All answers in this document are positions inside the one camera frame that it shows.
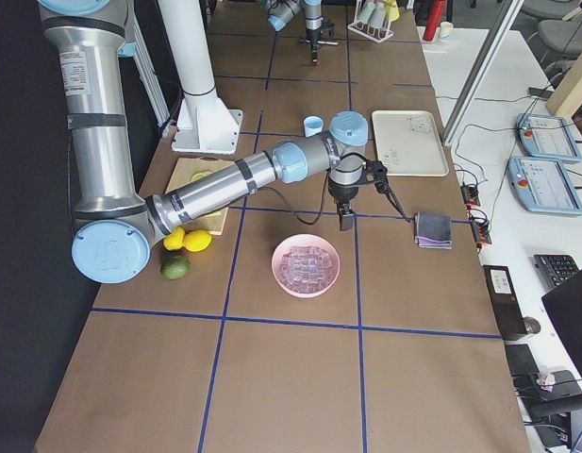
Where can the grey office chair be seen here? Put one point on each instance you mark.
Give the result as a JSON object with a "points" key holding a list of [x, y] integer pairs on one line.
{"points": [[559, 29]]}

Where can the black box device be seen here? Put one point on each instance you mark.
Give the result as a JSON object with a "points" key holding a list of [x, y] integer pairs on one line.
{"points": [[504, 302]]}

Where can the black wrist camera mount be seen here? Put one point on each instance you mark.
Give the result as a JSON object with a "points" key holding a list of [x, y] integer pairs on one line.
{"points": [[375, 173]]}

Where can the aluminium frame post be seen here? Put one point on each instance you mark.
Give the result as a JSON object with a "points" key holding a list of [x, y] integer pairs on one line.
{"points": [[482, 63]]}

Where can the cream bear tray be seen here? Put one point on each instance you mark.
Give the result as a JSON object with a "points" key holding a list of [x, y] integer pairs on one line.
{"points": [[407, 142]]}

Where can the mint green cup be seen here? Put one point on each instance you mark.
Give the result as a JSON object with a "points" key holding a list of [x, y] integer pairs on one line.
{"points": [[365, 11]]}

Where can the yellow lemon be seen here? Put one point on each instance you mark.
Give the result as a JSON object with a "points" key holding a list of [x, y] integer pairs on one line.
{"points": [[174, 241], [197, 240]]}

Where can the black keyboard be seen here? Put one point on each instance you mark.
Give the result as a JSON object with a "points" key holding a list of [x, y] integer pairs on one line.
{"points": [[555, 269]]}

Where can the pile of ice cubes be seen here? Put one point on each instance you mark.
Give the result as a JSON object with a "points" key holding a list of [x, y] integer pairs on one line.
{"points": [[307, 269]]}

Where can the red bottle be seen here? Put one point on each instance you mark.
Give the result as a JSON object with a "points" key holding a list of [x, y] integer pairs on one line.
{"points": [[434, 19]]}

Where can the lower teach pendant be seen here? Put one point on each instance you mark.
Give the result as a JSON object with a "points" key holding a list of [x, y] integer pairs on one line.
{"points": [[543, 186]]}

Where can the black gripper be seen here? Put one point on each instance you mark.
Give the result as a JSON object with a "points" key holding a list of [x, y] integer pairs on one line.
{"points": [[314, 35], [342, 192]]}

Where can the lower yellow lemon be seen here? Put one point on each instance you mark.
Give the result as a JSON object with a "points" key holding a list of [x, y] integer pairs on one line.
{"points": [[197, 240]]}

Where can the black phone on desk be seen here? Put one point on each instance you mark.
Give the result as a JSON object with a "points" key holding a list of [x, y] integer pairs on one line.
{"points": [[540, 93]]}

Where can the black computer mouse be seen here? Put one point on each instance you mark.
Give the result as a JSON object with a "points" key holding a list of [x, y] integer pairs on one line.
{"points": [[532, 325]]}

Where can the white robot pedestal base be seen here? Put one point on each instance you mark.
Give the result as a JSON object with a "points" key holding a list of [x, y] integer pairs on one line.
{"points": [[205, 124]]}

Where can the teach pendant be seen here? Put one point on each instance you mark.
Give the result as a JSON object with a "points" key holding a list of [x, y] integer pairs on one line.
{"points": [[547, 136], [543, 186]]}

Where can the grey cup on rack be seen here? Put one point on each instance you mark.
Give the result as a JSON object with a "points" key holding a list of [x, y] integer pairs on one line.
{"points": [[378, 16]]}

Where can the wooden cutting board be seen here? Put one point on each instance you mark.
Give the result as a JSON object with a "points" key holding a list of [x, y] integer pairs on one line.
{"points": [[181, 175]]}

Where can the yellow cup on rack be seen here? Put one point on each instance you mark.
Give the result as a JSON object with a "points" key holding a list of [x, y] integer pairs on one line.
{"points": [[392, 12]]}

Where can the white wire cup rack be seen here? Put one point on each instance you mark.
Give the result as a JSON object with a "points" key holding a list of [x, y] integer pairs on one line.
{"points": [[376, 35]]}

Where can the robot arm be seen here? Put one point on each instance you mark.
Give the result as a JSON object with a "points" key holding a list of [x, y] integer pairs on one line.
{"points": [[116, 228], [281, 12]]}

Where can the steel muddler black tip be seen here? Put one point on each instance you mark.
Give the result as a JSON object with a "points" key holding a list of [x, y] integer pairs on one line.
{"points": [[319, 42]]}

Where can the pink bowl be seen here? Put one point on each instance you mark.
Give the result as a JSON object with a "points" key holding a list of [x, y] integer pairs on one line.
{"points": [[303, 240]]}

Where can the upper teach pendant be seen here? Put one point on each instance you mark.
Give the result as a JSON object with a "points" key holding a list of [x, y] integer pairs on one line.
{"points": [[547, 136]]}

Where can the black laptop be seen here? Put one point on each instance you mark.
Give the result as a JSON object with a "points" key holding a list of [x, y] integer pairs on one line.
{"points": [[563, 306]]}

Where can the upper yellow lemon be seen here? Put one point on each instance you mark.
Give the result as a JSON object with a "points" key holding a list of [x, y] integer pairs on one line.
{"points": [[174, 241]]}

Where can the light blue cup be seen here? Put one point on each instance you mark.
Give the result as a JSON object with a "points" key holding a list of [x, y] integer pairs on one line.
{"points": [[313, 125]]}

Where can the white paper cup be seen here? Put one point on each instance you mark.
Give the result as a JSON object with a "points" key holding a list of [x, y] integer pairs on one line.
{"points": [[445, 29]]}

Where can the grey folded cloth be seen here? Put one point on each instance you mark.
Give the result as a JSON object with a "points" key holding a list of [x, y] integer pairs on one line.
{"points": [[433, 231]]}

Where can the orange black usb hub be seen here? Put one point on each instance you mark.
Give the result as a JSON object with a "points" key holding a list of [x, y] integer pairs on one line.
{"points": [[470, 195]]}

